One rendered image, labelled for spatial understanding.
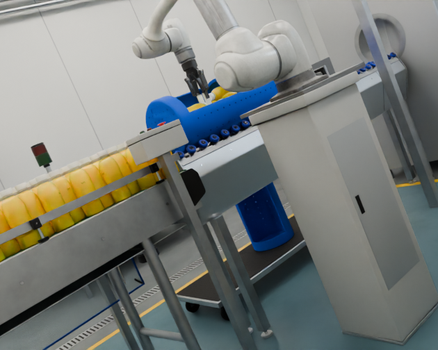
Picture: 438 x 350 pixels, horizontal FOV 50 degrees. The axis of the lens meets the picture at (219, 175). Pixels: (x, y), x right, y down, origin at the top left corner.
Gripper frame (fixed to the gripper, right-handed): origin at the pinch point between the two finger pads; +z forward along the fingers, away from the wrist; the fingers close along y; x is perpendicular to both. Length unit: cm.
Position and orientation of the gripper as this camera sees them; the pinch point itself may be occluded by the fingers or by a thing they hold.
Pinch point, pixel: (204, 101)
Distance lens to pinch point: 229.9
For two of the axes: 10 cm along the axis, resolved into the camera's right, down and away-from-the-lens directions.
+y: -6.1, 1.7, 7.7
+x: -6.9, 3.7, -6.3
